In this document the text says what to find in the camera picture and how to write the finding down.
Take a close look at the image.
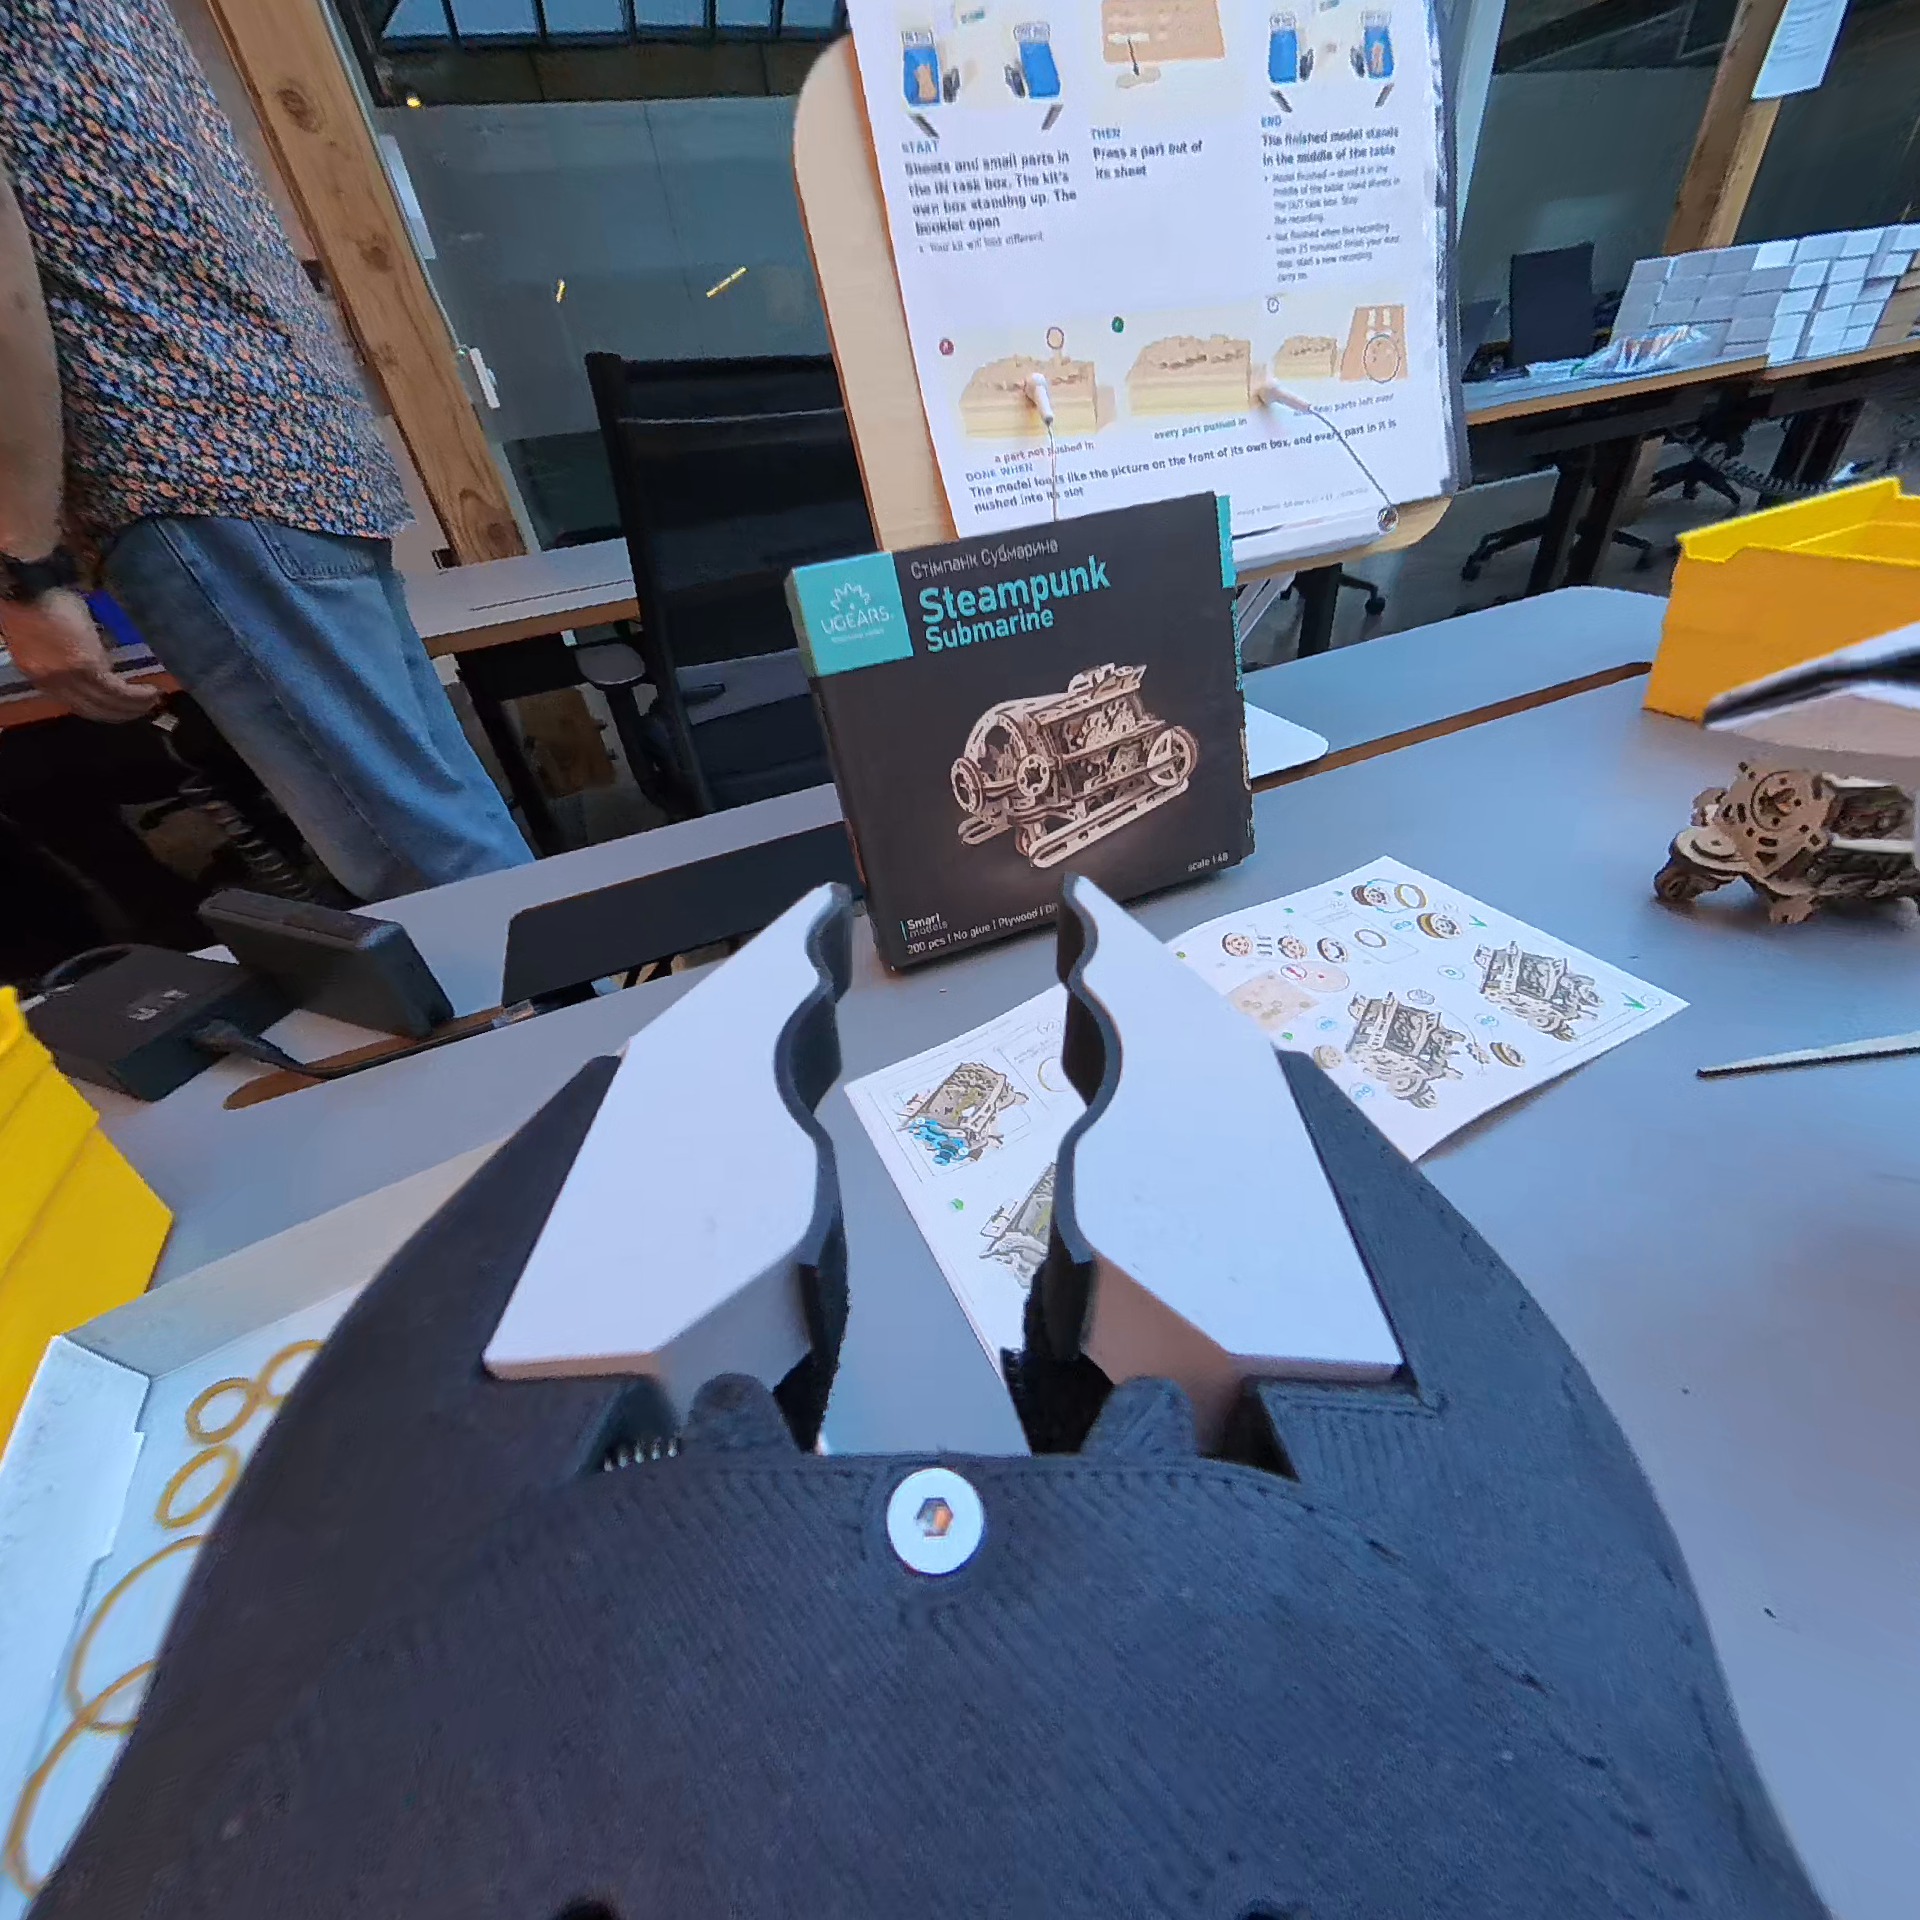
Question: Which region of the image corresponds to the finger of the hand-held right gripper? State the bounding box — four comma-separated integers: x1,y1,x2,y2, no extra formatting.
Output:
1700,622,1920,760

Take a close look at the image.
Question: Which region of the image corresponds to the wooden submarine model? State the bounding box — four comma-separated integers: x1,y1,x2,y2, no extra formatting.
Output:
1652,757,1920,925

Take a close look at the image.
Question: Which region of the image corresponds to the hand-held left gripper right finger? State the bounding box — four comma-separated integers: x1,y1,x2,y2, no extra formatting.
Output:
1028,877,1404,1449

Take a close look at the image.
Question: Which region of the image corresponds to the grey side desk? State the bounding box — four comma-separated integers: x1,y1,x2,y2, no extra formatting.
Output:
406,539,640,659

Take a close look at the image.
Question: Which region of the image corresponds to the yellow plastic bin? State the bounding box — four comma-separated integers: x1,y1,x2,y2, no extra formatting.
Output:
0,986,174,1449
1640,479,1920,722

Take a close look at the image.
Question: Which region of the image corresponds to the open illustrated assembly booklet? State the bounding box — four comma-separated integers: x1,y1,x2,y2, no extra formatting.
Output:
845,855,1687,1381

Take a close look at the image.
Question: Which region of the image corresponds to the stack of white boxes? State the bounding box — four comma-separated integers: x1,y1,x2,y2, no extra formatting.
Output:
1610,225,1920,360

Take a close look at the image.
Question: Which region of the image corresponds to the black adapter box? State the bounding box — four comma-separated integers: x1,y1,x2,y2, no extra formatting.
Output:
28,945,279,1104

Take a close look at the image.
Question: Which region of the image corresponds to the black flat panel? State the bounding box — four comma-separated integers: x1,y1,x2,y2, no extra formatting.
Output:
503,861,864,1005

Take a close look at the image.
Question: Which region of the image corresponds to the long background desk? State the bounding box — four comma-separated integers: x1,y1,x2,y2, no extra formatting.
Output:
1462,337,1920,596

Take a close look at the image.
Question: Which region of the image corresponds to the wooden post with paper sign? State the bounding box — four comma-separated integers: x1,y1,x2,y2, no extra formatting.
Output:
1663,0,1850,257

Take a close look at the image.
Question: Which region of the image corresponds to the printed instruction sheet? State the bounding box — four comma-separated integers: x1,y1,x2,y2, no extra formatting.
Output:
845,0,1462,539

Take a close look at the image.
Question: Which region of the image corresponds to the black model kit box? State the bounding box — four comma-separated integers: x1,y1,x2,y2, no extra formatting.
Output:
786,493,1252,969

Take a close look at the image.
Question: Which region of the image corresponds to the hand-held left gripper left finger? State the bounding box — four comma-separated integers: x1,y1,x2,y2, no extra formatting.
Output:
483,885,857,1402

